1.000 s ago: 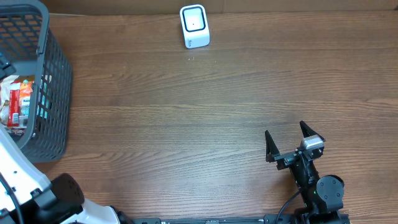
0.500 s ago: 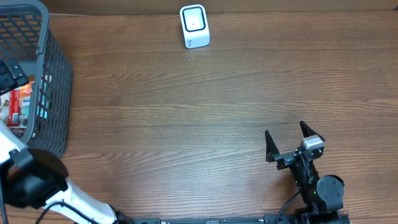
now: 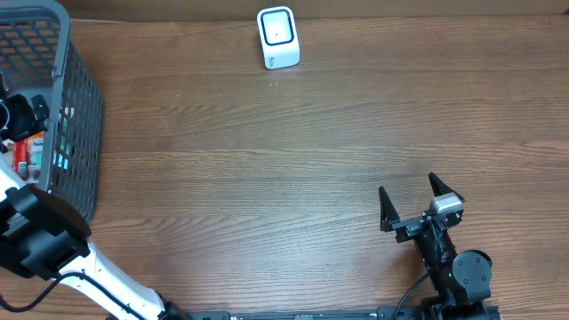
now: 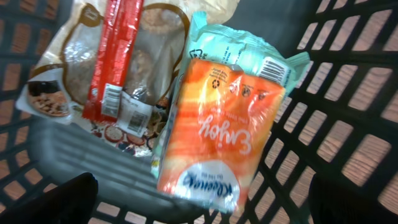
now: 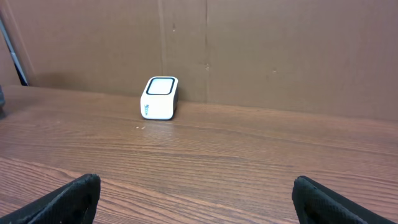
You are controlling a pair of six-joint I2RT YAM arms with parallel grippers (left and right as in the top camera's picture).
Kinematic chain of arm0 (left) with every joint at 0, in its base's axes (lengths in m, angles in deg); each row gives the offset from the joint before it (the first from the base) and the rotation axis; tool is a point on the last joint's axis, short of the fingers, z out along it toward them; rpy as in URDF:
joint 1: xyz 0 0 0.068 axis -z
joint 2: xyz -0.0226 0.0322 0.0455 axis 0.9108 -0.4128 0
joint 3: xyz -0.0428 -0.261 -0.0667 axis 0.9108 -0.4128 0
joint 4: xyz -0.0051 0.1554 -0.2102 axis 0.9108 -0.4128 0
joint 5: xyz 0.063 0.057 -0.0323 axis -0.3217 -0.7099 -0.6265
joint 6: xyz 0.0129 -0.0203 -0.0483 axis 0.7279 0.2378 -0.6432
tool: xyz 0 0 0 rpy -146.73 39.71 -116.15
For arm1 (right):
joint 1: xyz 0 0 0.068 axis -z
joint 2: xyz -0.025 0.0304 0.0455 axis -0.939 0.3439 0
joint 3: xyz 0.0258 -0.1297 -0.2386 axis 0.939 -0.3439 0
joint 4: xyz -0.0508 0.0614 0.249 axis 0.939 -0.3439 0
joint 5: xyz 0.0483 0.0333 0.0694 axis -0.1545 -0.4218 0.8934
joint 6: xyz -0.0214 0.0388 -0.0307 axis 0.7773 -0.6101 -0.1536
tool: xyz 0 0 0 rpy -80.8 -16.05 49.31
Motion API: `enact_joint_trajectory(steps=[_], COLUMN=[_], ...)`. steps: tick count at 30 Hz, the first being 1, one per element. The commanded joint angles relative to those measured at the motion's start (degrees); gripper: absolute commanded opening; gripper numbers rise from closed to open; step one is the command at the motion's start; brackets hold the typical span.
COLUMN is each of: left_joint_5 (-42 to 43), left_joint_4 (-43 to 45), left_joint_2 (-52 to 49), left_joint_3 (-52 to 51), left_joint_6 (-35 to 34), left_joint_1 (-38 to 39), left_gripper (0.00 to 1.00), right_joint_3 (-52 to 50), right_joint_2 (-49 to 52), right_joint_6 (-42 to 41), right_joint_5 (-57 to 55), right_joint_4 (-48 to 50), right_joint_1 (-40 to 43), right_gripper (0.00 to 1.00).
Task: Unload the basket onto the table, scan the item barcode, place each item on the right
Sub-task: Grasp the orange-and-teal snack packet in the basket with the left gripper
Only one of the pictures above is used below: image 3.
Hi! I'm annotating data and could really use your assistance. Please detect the grey plastic shopping basket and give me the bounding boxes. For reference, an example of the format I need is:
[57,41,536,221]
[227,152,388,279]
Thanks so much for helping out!
[1,1,104,220]

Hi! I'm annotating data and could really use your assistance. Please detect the teal orange snack pack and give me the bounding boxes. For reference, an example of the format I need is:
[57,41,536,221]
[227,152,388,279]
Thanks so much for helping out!
[27,132,44,183]

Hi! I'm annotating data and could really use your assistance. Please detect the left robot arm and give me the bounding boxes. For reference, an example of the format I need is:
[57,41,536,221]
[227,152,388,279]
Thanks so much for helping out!
[1,94,188,319]

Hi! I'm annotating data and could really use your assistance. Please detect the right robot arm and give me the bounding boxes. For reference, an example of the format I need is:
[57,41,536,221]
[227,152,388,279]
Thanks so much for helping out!
[378,172,501,320]

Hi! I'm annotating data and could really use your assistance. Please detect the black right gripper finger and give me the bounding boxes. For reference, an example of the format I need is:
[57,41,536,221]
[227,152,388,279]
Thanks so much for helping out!
[379,186,400,232]
[429,172,465,203]

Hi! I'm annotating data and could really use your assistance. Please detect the red stick packet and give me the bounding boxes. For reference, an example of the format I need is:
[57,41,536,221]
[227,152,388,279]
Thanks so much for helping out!
[12,140,28,180]

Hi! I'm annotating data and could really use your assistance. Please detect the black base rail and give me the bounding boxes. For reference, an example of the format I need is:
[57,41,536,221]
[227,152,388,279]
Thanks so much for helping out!
[187,306,502,320]

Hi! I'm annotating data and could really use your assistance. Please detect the white barcode scanner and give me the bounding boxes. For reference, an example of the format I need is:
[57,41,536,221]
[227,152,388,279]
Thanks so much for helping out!
[256,5,301,69]

